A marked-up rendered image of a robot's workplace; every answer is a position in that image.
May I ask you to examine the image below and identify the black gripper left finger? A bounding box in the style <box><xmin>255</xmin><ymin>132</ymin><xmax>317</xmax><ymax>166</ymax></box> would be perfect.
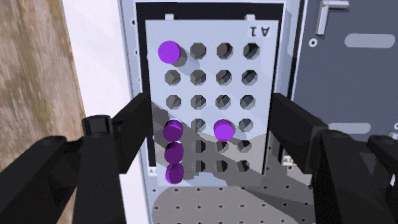
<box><xmin>0</xmin><ymin>93</ymin><xmax>152</xmax><ymax>224</ymax></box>

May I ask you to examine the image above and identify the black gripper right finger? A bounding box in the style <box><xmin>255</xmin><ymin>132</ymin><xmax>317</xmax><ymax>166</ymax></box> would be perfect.
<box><xmin>267</xmin><ymin>93</ymin><xmax>398</xmax><ymax>224</ymax></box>

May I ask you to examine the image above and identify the grey flat base plate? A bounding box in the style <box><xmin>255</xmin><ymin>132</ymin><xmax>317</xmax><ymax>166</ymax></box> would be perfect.
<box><xmin>117</xmin><ymin>0</ymin><xmax>316</xmax><ymax>224</ymax></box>

